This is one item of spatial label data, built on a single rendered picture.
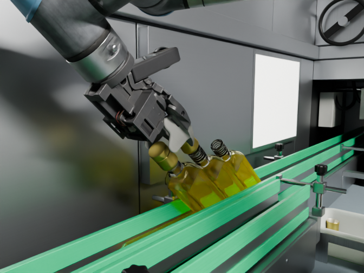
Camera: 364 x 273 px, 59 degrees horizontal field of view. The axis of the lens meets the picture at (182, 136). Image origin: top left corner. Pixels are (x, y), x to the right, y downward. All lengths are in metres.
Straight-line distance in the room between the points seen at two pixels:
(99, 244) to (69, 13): 0.34
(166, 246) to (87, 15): 0.34
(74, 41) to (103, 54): 0.04
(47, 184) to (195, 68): 0.44
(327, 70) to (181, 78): 1.04
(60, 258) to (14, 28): 0.35
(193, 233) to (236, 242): 0.08
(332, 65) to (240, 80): 0.77
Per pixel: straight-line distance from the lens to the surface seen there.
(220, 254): 0.51
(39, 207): 0.62
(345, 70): 1.69
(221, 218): 0.63
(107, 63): 0.44
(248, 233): 0.57
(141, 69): 0.49
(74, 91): 0.62
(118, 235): 0.58
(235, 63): 0.99
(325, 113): 1.83
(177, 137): 0.54
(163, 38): 0.74
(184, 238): 0.55
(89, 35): 0.42
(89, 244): 0.54
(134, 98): 0.49
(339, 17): 1.72
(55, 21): 0.42
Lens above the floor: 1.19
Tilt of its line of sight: 8 degrees down
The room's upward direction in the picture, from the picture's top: straight up
